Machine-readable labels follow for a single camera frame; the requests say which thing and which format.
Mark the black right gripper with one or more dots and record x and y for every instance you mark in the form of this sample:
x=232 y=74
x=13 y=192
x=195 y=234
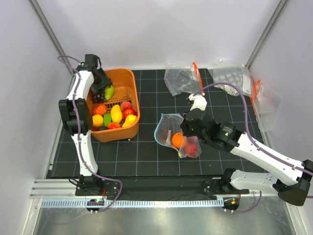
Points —
x=185 y=131

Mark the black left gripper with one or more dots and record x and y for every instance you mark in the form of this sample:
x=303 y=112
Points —
x=104 y=83

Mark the purple onion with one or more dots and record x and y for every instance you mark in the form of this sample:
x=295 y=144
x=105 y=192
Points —
x=192 y=139

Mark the orange plastic basket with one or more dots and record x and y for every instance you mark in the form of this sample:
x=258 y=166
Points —
x=123 y=81

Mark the orange fruit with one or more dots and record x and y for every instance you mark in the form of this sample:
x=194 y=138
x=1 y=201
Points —
x=179 y=140

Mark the red apple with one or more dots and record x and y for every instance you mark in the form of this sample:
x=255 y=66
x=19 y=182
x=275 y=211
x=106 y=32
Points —
x=191 y=150

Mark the clear blue-zip bag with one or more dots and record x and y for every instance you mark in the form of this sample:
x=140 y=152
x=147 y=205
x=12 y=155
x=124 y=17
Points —
x=168 y=133

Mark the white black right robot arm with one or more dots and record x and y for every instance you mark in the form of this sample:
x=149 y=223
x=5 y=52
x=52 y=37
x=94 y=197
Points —
x=290 y=179

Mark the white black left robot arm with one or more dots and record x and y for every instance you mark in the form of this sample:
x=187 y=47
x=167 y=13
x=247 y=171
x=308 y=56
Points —
x=77 y=119

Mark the clear orange-zip bag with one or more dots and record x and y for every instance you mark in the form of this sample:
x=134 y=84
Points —
x=266 y=104
x=182 y=79

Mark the clear bag with white pieces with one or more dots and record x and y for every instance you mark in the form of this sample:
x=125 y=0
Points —
x=233 y=73

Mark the clear orange-zip bag far right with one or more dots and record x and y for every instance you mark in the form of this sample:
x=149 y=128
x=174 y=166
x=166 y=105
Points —
x=266 y=104

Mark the green pear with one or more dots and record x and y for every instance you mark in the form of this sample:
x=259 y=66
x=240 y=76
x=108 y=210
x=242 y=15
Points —
x=109 y=92

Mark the purple grape bunch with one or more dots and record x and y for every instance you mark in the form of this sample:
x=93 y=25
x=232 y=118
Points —
x=98 y=96

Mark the orange pumpkin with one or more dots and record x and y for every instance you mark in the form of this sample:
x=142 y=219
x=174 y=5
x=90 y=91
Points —
x=100 y=109

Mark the yellow mango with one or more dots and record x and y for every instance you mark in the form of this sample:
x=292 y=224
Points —
x=116 y=114

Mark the pink peach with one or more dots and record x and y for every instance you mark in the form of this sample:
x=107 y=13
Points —
x=126 y=105

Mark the green pepper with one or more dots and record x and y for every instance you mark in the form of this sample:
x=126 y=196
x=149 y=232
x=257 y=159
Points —
x=107 y=119

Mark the yellow orange lemon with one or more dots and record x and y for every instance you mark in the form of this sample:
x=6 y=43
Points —
x=97 y=120

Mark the red orange tomato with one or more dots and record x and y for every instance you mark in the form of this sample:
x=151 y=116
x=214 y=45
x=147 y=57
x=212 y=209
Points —
x=113 y=125

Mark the yellow pear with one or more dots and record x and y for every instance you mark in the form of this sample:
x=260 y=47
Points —
x=129 y=120

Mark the black grid mat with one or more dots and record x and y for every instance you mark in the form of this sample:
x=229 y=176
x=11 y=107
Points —
x=142 y=155

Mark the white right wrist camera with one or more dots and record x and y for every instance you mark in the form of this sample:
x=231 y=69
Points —
x=197 y=101

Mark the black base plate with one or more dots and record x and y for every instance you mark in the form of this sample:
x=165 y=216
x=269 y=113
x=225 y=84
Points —
x=154 y=188

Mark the left aluminium frame post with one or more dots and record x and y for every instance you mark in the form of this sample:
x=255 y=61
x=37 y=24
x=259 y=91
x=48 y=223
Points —
x=46 y=26

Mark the aluminium frame post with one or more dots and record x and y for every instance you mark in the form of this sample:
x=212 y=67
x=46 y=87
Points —
x=278 y=11
x=46 y=26

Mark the aluminium front rail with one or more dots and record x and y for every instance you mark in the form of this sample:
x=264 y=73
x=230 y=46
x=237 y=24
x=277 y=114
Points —
x=63 y=187

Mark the right aluminium frame post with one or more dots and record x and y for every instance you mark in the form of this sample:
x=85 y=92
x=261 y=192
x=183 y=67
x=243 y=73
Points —
x=278 y=11

